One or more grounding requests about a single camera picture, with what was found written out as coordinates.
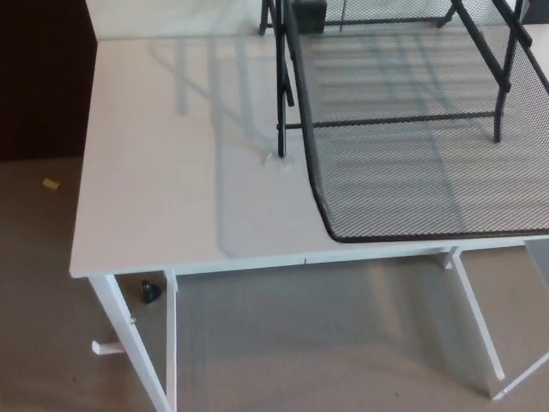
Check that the yellow tape scrap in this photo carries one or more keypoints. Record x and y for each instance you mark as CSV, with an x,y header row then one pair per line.
x,y
51,184

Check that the black metal file tray frame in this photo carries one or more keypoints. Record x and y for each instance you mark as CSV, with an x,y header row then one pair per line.
x,y
282,107

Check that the white plastic hook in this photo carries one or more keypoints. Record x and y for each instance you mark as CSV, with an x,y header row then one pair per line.
x,y
105,348

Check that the dark grey panel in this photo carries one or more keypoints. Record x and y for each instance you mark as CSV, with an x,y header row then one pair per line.
x,y
536,10

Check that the small black caster wheel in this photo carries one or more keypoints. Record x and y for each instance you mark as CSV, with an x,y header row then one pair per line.
x,y
151,292

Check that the small black box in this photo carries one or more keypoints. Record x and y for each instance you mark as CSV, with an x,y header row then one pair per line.
x,y
311,17

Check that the dark brown cabinet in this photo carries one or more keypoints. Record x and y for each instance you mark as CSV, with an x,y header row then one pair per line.
x,y
43,77

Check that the black mesh file tray layer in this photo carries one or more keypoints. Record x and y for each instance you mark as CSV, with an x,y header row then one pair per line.
x,y
407,180
386,10

